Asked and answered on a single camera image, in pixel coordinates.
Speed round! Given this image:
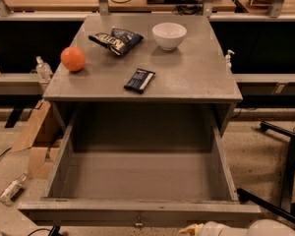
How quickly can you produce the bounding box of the white pump bottle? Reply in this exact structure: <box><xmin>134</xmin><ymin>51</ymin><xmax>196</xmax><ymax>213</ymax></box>
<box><xmin>225</xmin><ymin>49</ymin><xmax>235</xmax><ymax>70</ymax></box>

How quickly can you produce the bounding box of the orange fruit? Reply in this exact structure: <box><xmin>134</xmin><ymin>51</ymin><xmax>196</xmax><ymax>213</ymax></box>
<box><xmin>60</xmin><ymin>47</ymin><xmax>86</xmax><ymax>72</ymax></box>

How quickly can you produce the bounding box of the grey wooden cabinet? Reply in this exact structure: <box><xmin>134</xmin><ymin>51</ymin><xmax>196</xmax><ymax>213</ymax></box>
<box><xmin>43</xmin><ymin>13</ymin><xmax>242</xmax><ymax>132</ymax></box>

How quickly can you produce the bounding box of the dark blue snack packet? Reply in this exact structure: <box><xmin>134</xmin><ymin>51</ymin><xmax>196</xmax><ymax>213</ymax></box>
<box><xmin>124</xmin><ymin>69</ymin><xmax>155</xmax><ymax>93</ymax></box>

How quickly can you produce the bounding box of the clear sanitizer bottle on shelf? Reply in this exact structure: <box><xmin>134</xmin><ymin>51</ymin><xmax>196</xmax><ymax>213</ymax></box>
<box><xmin>35</xmin><ymin>56</ymin><xmax>53</xmax><ymax>82</ymax></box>

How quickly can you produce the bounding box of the brown cardboard box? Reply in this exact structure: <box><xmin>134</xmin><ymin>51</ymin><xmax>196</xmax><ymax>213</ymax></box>
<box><xmin>12</xmin><ymin>100</ymin><xmax>62</xmax><ymax>179</ymax></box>

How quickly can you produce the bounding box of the dark blue chip bag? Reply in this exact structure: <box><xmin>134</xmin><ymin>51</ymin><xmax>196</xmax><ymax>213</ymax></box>
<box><xmin>88</xmin><ymin>27</ymin><xmax>144</xmax><ymax>56</ymax></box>

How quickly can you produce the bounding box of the grey top drawer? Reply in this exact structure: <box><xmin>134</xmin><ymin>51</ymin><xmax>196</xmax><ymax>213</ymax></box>
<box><xmin>19</xmin><ymin>106</ymin><xmax>261</xmax><ymax>227</ymax></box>

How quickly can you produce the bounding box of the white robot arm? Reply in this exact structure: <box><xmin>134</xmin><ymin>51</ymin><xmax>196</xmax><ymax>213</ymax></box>
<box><xmin>179</xmin><ymin>219</ymin><xmax>295</xmax><ymax>236</ymax></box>

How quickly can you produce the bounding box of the white ceramic bowl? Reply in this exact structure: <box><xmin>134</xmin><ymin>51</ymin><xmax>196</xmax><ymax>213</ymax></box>
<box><xmin>152</xmin><ymin>23</ymin><xmax>187</xmax><ymax>50</ymax></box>

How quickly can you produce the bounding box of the small metal drawer knob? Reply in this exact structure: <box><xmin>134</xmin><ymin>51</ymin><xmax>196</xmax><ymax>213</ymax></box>
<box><xmin>134</xmin><ymin>216</ymin><xmax>144</xmax><ymax>228</ymax></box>

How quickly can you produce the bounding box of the black metal stand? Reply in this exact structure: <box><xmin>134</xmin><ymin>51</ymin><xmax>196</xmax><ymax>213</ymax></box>
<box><xmin>237</xmin><ymin>121</ymin><xmax>295</xmax><ymax>224</ymax></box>

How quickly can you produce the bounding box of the clear bottle on floor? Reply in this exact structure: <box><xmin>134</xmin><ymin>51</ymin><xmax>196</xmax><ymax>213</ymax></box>
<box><xmin>0</xmin><ymin>173</ymin><xmax>28</xmax><ymax>207</ymax></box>

